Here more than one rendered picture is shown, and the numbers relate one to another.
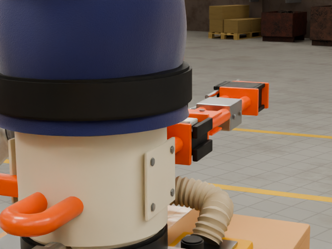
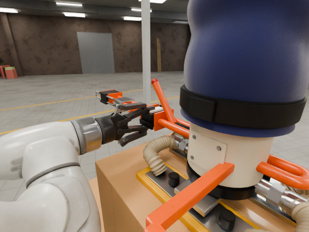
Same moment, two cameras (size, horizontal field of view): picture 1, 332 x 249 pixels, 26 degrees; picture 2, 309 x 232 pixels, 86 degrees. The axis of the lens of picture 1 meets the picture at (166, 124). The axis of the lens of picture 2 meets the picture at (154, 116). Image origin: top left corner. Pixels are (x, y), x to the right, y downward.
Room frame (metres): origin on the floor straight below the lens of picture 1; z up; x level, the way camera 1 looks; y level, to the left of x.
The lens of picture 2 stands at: (0.78, 0.46, 1.39)
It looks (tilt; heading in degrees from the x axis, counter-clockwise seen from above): 20 degrees down; 298
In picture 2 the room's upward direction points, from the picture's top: straight up
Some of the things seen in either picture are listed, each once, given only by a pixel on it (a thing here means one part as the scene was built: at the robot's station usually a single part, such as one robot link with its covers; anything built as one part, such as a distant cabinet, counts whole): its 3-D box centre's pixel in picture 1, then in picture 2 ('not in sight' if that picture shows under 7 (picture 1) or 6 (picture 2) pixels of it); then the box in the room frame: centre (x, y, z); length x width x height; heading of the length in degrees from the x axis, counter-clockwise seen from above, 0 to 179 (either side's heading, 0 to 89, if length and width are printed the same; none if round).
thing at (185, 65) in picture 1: (87, 83); (233, 98); (0.79, 0.09, 1.31); 0.23 x 0.23 x 0.04
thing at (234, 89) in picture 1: (244, 97); (111, 96); (1.35, -0.15, 1.20); 0.08 x 0.07 x 0.05; 158
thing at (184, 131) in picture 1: (173, 136); (156, 116); (1.02, -0.01, 1.20); 0.10 x 0.08 x 0.06; 68
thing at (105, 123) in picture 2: not in sight; (112, 127); (1.09, 0.13, 1.20); 0.09 x 0.07 x 0.08; 68
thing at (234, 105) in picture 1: (219, 113); (124, 103); (1.22, -0.09, 1.19); 0.07 x 0.07 x 0.04; 68
